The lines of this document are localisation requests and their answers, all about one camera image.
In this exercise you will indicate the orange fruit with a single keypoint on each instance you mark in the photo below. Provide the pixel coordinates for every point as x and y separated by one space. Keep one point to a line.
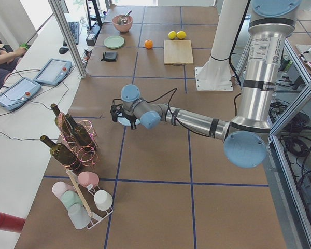
148 44

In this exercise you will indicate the near blue teach pendant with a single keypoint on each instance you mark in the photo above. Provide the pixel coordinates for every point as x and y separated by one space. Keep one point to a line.
18 94

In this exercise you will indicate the brown wine bottle middle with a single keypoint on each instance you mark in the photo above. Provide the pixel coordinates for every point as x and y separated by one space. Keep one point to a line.
80 133

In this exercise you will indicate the light blue plate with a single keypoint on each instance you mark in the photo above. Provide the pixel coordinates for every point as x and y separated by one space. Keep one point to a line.
126 122

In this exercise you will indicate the right yellow lemon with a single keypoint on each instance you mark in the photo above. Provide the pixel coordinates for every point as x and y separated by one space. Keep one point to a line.
181 35

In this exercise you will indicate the red cylinder bottle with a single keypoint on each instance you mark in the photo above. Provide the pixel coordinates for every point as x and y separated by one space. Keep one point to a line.
11 223

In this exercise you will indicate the white wire cup rack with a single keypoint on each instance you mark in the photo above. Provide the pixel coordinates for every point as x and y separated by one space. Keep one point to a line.
96 219

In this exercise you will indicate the left yellow lemon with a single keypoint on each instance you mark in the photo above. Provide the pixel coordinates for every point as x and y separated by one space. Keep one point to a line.
172 35

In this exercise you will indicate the white cup on rack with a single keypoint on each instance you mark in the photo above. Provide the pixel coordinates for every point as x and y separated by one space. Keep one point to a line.
103 200

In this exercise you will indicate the aluminium frame post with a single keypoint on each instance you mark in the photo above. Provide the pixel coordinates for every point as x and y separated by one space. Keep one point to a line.
67 35

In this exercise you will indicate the yellow lemon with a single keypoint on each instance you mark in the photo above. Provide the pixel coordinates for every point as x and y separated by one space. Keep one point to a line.
181 35
172 35

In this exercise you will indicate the brown wine bottle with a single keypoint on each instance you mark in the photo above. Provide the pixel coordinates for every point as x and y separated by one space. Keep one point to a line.
80 133
60 121
63 155

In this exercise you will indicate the black folded cloth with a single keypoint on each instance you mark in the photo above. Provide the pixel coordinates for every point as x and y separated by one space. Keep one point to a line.
109 56

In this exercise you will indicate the mint green cup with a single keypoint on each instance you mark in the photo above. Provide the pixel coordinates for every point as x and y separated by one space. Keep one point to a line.
70 198

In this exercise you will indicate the pink bowl with ice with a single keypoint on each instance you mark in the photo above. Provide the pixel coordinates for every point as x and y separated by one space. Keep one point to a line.
122 27

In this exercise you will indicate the wooden cutting board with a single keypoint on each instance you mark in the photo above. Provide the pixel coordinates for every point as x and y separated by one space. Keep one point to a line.
178 52

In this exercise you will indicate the brown wine bottle front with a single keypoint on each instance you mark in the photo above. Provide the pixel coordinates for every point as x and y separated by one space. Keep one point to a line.
63 155

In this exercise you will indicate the wooden rack handle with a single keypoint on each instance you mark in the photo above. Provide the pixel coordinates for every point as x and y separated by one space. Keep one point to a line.
73 179

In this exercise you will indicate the green plate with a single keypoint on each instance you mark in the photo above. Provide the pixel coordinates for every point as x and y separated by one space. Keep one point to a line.
114 42

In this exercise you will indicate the far blue teach pendant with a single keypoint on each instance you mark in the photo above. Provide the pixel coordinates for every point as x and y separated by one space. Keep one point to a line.
53 72

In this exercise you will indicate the pink cup on rack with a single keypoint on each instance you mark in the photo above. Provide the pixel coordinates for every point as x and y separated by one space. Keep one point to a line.
87 178

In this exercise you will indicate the light blue cup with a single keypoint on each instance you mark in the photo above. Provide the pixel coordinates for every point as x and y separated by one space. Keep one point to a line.
79 216

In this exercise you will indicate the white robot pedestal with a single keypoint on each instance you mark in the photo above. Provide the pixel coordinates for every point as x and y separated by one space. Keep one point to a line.
215 75

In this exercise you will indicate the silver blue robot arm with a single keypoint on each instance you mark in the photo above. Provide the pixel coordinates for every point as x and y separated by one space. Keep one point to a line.
245 136

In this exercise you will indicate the brown wine bottle back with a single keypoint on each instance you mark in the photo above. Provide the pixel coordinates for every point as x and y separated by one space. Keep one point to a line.
60 121

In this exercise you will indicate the copper wire bottle rack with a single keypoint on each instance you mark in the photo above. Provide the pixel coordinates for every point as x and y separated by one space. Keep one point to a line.
87 158

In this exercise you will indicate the blue teach pendant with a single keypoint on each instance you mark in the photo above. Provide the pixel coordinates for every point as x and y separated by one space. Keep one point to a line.
53 72
18 94

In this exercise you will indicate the pale pink cup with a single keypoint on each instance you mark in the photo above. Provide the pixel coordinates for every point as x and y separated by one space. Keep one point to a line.
61 187

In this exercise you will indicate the metal scoop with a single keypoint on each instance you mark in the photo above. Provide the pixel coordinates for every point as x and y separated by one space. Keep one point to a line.
124 18

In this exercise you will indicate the black computer mouse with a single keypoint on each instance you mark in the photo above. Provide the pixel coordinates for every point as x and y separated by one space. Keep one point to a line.
63 50

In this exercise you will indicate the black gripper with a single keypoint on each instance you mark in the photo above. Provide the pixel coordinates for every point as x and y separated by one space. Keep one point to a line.
131 121

